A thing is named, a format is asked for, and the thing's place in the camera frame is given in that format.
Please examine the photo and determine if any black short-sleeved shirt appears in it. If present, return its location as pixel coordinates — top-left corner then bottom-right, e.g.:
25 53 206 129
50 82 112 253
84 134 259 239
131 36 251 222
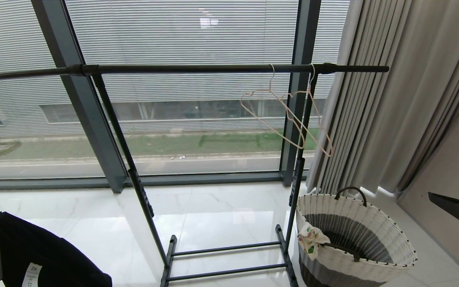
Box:
0 211 112 287

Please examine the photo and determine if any cream printed garment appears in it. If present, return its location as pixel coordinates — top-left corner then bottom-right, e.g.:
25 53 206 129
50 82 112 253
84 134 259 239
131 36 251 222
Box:
297 222 331 260

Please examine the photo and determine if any pink clothes hanger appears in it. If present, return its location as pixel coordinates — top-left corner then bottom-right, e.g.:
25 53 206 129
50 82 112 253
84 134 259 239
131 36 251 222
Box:
241 64 306 150
281 64 333 158

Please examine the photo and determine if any white laundry basket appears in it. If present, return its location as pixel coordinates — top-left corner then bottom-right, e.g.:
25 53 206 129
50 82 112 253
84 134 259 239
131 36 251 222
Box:
295 187 418 287

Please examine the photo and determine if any black clothes rack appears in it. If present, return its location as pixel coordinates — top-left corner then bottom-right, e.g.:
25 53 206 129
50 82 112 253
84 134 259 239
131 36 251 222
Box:
0 63 390 287

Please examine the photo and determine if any beige curtain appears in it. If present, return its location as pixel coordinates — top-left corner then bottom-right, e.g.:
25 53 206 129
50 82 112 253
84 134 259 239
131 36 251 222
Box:
307 0 459 198

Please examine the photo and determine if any window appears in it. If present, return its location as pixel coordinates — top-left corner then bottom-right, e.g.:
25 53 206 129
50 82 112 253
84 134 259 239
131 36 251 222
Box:
0 0 351 194

